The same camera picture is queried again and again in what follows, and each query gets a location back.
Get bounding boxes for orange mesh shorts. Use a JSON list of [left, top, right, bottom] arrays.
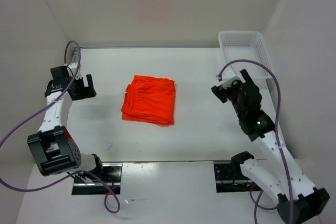
[[121, 75, 176, 126]]

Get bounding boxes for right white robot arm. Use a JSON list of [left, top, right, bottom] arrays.
[[212, 69, 330, 223]]

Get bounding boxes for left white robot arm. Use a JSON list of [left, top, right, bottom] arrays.
[[27, 63, 105, 182]]

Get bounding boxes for white plastic basket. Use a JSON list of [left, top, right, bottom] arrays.
[[218, 30, 275, 80]]

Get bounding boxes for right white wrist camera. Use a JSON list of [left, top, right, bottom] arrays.
[[214, 68, 240, 89]]

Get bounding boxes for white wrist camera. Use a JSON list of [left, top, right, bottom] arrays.
[[214, 68, 240, 89], [66, 62, 82, 80]]

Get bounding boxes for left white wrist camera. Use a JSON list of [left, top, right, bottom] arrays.
[[66, 62, 82, 80]]

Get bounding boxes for aluminium table edge rail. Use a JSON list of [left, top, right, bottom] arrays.
[[69, 47, 81, 64]]

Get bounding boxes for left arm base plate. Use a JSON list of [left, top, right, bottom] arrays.
[[71, 162, 123, 196]]

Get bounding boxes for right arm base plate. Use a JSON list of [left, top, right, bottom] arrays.
[[213, 161, 254, 193]]

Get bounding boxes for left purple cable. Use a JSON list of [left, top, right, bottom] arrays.
[[0, 40, 121, 214]]

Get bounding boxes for purple cable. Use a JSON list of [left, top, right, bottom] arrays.
[[0, 40, 121, 214], [217, 59, 295, 224]]

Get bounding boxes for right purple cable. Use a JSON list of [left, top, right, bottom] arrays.
[[217, 59, 295, 224]]

